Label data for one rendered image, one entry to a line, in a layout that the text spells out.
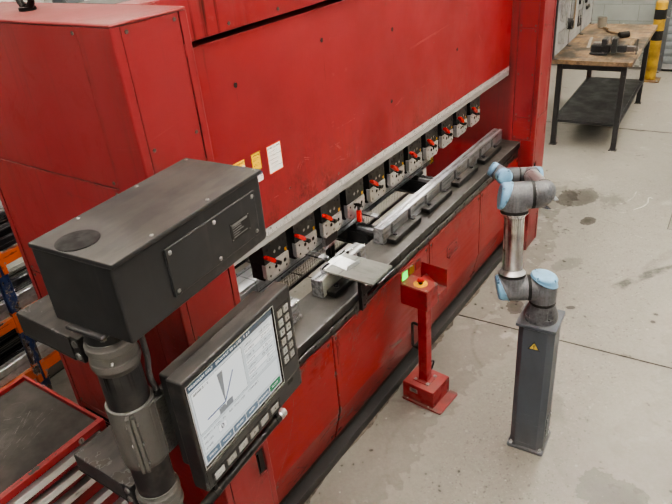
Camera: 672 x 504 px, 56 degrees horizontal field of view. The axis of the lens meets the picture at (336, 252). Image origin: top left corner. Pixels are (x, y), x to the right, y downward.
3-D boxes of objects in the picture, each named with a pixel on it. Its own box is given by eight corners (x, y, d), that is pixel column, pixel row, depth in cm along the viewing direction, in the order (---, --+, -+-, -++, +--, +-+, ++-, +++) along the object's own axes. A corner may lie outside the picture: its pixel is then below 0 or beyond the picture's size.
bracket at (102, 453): (134, 507, 169) (128, 489, 166) (79, 470, 182) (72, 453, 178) (234, 413, 197) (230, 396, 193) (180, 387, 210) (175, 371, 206)
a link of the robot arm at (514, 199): (531, 305, 276) (537, 184, 257) (496, 305, 278) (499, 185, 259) (526, 294, 287) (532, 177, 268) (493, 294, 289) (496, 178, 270)
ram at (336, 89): (198, 291, 223) (146, 62, 183) (182, 286, 227) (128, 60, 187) (509, 74, 432) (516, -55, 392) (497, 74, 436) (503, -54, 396)
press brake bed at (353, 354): (272, 545, 284) (244, 409, 243) (237, 524, 295) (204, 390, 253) (512, 248, 492) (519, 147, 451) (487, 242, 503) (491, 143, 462)
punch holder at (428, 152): (426, 161, 353) (426, 133, 344) (412, 159, 357) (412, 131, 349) (438, 152, 363) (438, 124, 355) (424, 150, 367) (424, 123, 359)
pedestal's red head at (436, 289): (427, 312, 316) (426, 282, 307) (400, 303, 325) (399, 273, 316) (447, 293, 329) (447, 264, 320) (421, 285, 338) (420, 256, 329)
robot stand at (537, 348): (551, 433, 327) (565, 311, 289) (541, 457, 314) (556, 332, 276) (516, 421, 336) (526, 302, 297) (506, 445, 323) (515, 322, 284)
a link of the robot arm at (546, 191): (565, 183, 256) (541, 160, 302) (537, 184, 257) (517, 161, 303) (563, 210, 259) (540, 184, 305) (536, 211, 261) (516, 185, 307)
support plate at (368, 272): (372, 286, 281) (372, 284, 280) (324, 272, 294) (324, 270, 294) (392, 267, 293) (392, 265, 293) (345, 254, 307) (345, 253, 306)
